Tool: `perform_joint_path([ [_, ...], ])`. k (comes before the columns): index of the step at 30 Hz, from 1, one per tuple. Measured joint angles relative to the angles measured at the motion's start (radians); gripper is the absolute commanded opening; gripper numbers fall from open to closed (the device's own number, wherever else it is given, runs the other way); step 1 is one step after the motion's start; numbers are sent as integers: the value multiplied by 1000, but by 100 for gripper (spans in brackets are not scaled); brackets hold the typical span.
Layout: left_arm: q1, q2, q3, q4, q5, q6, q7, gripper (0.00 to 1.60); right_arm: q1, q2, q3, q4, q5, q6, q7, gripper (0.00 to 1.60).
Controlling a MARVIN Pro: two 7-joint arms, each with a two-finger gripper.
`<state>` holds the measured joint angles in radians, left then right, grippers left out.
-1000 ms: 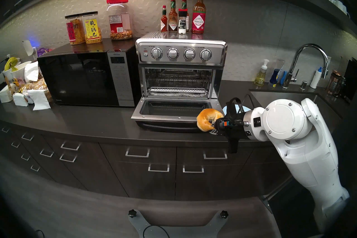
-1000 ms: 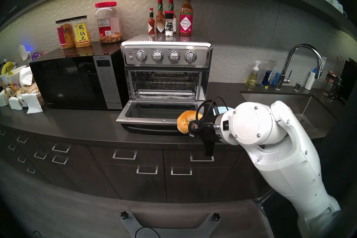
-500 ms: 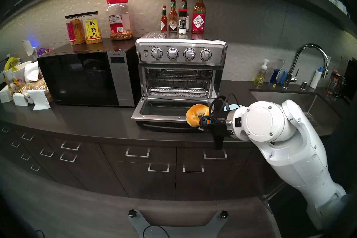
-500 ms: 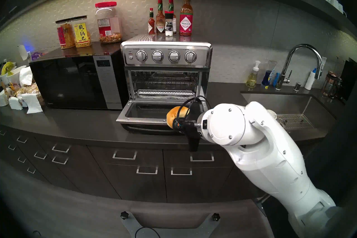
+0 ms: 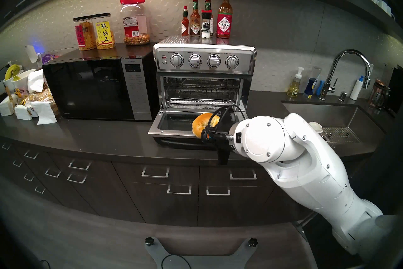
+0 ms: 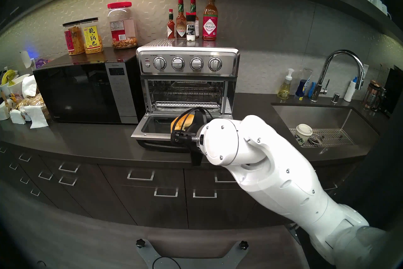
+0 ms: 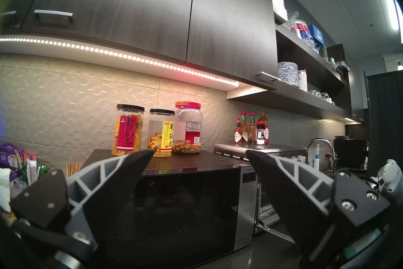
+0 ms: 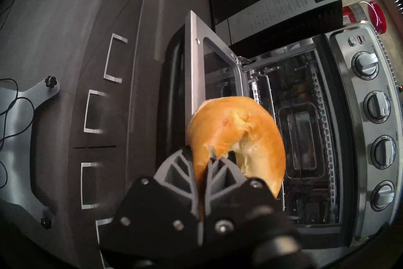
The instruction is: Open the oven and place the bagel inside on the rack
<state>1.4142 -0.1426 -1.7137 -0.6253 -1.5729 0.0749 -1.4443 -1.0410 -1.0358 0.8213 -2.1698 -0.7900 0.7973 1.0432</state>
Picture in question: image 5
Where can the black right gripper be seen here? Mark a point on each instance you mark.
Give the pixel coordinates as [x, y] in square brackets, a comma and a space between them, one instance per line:
[220, 139]

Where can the golden brown bagel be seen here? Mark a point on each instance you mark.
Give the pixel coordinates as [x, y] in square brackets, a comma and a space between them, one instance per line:
[200, 125]

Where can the glass toaster oven door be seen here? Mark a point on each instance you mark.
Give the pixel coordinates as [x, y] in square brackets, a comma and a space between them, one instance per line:
[170, 125]

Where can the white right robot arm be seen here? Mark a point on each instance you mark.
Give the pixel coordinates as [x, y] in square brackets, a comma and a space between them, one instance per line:
[283, 151]

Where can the silver oven knob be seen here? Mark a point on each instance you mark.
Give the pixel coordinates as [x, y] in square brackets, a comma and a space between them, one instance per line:
[232, 62]
[195, 60]
[177, 60]
[213, 61]

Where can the stainless steel toaster oven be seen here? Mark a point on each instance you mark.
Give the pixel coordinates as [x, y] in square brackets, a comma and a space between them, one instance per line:
[204, 49]

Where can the foil covered crumb tray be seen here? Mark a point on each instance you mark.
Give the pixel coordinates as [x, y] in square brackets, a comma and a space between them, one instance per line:
[189, 107]

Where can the yellow soap pump bottle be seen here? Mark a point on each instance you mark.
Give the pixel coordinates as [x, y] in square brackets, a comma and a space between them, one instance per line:
[293, 88]

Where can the paper cup white lid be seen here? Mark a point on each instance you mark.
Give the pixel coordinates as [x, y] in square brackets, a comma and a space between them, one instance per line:
[316, 126]

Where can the dark wood drawer cabinet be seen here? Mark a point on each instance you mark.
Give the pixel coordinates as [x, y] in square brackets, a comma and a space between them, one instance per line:
[141, 205]

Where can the blue dish soap bottle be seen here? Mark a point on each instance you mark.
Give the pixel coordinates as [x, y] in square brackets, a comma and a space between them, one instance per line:
[311, 86]

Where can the stainless steel sink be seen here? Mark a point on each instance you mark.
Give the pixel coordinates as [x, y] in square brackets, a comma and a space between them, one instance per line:
[324, 114]

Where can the black star knob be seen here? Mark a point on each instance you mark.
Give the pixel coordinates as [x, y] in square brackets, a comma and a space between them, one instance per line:
[149, 241]
[252, 242]

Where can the large orange Tabasco bottle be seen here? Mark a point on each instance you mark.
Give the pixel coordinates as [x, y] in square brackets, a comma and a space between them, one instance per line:
[224, 24]

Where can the medium Tabasco sauce bottle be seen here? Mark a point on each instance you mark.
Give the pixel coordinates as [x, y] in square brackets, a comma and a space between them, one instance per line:
[207, 3]
[195, 25]

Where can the small red hot sauce bottle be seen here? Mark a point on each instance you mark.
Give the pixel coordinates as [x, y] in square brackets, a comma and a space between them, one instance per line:
[185, 27]

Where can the small chrome sink fitting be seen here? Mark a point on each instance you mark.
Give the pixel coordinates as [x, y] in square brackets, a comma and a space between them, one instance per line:
[342, 96]

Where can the grey robot mounting plate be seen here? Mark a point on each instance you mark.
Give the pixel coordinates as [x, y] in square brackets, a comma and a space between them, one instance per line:
[156, 255]

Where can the black Panasonic microwave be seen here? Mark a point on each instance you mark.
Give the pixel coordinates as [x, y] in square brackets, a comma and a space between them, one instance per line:
[88, 92]

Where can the clear jar red lid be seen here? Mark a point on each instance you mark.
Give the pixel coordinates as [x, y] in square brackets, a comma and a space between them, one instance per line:
[134, 24]

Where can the white bottle blue cap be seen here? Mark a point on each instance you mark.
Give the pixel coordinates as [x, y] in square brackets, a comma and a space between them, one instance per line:
[356, 91]

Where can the snack jar yellow label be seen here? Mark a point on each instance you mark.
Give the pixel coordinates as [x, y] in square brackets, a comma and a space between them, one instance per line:
[104, 34]

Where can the chrome gooseneck faucet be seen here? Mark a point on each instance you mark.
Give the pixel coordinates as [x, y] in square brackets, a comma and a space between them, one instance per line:
[353, 52]

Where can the glass copper French press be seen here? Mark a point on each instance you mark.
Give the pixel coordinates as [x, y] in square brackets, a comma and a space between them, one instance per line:
[377, 95]

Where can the snack jar red label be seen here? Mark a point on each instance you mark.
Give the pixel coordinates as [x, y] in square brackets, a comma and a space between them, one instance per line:
[84, 35]

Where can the clear bag of bread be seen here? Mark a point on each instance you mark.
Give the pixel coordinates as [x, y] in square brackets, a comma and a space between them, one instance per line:
[42, 96]

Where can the purple box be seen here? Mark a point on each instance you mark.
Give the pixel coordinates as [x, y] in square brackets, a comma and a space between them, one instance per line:
[48, 57]

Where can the white upright tissue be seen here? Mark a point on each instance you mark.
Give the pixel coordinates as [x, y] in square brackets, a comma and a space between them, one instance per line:
[36, 80]

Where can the small folded white napkin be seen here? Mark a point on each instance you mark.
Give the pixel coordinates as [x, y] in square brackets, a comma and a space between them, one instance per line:
[23, 112]

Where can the white bowl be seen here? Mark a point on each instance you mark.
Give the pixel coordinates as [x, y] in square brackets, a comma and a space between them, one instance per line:
[22, 80]

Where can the white mug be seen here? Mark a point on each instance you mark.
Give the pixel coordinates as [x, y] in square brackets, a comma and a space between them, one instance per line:
[382, 5]
[390, 13]

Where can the small white container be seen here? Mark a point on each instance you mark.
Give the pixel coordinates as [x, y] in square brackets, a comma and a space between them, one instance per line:
[6, 108]

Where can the yellow banana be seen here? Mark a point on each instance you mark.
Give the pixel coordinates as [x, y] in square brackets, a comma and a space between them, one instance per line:
[12, 70]

